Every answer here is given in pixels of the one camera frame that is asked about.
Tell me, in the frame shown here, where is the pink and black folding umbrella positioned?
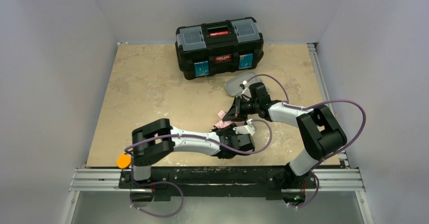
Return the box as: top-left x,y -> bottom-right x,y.
210,110 -> 233,131

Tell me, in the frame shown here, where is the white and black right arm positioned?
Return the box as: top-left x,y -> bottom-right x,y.
222,82 -> 347,182

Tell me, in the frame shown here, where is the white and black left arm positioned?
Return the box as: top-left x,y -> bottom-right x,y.
125,118 -> 256,183

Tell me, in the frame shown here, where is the black plastic toolbox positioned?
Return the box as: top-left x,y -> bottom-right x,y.
175,17 -> 264,80

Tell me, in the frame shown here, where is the orange object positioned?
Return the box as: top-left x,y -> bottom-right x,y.
116,153 -> 132,169

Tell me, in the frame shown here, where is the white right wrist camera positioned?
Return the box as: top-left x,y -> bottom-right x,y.
238,80 -> 251,98

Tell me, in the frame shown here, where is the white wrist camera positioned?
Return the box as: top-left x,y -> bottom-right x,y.
233,123 -> 256,136
238,80 -> 251,98

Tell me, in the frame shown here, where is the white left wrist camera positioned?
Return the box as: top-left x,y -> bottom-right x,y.
233,123 -> 256,136

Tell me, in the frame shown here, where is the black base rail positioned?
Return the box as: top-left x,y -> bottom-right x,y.
118,165 -> 317,203

